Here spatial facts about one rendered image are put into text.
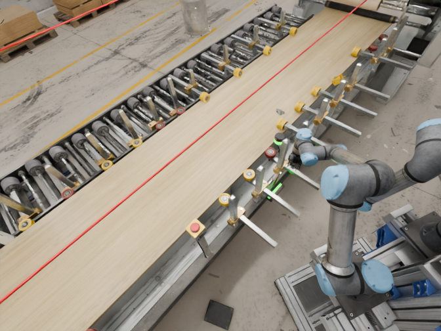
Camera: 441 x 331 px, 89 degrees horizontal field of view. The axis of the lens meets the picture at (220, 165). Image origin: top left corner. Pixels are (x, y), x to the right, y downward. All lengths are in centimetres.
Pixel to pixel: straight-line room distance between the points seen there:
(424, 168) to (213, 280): 177
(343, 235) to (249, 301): 145
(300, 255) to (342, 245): 142
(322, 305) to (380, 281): 104
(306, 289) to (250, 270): 50
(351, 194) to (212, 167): 102
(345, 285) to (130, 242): 114
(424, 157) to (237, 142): 111
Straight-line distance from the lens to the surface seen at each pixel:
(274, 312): 226
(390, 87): 375
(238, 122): 189
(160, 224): 150
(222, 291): 226
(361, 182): 85
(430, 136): 115
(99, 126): 231
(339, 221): 91
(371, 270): 110
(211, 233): 171
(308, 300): 210
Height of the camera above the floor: 224
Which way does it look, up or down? 56 degrees down
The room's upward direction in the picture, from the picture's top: 8 degrees counter-clockwise
